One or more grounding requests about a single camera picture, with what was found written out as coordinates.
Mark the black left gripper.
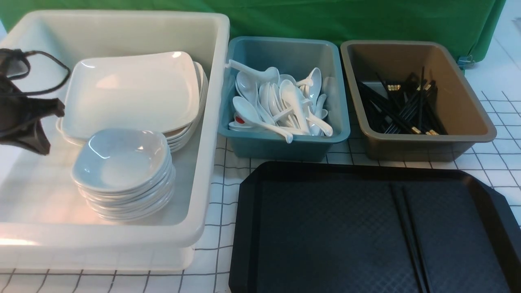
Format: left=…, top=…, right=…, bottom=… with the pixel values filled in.
left=0, top=75, right=65, bottom=155

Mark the black chopstick pair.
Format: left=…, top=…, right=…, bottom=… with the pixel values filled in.
left=390, top=183, right=434, bottom=293

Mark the stack of white bowls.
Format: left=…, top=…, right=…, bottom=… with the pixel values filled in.
left=71, top=129, right=176, bottom=222

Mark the stack of white square plates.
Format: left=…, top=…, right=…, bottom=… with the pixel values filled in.
left=56, top=61, right=208, bottom=153

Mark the white spoon front of pile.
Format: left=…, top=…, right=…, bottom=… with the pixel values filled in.
left=232, top=96, right=293, bottom=144

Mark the white spoon of pile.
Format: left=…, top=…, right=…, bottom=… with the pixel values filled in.
left=225, top=59, right=280, bottom=85
left=232, top=96, right=293, bottom=144
left=279, top=79, right=310, bottom=135
left=302, top=67, right=322, bottom=104

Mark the white spoon top of pile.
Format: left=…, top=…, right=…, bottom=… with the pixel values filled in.
left=225, top=59, right=280, bottom=85

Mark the white spoon centre of pile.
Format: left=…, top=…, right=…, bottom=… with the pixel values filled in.
left=279, top=79, right=310, bottom=135

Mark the teal plastic bin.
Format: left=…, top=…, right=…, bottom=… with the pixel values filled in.
left=218, top=36, right=350, bottom=162

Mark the white spoon right of pile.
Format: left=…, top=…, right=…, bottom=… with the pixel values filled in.
left=302, top=67, right=322, bottom=104

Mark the black serving tray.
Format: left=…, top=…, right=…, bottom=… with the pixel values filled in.
left=228, top=162, right=521, bottom=293

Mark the black chopsticks pile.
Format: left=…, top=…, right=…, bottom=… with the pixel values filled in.
left=355, top=67, right=448, bottom=136

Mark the brown plastic bin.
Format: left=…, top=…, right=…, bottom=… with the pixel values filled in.
left=340, top=40, right=497, bottom=162

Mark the green cloth backdrop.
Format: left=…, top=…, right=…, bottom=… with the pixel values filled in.
left=1, top=0, right=506, bottom=62

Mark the checkered white tablecloth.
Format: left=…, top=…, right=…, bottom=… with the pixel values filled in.
left=1, top=37, right=520, bottom=293

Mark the black cable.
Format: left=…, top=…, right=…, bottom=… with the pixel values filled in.
left=0, top=49, right=72, bottom=96

